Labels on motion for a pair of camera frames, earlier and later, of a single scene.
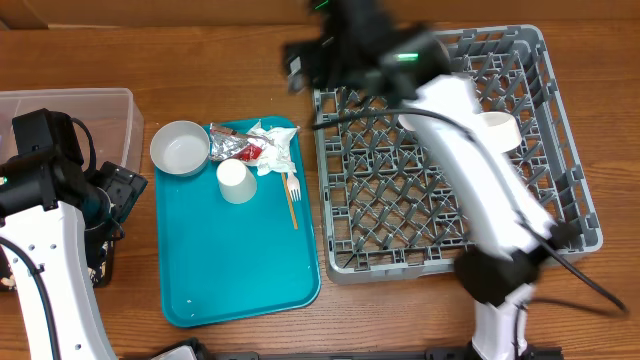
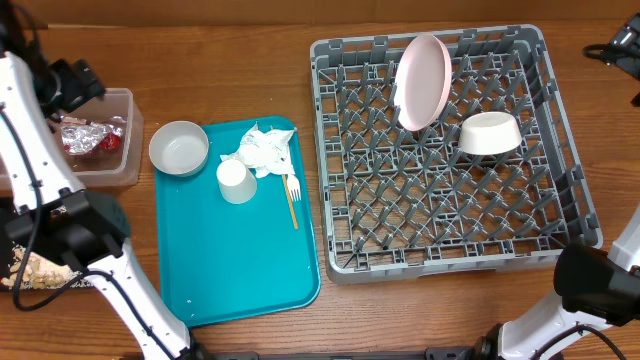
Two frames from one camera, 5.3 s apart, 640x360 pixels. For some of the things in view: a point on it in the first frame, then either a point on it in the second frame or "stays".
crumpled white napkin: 275,144 stays
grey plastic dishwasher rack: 384,212 stays
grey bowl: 179,147 stays
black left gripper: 123,185 -> 82,84
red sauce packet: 249,152 -> 110,142
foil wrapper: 225,142 -> 81,138
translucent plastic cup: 236,182 stays
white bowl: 500,131 stays
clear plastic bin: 112,115 stays
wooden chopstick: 290,202 stays
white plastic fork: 293,187 stays
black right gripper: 315,54 -> 626,53
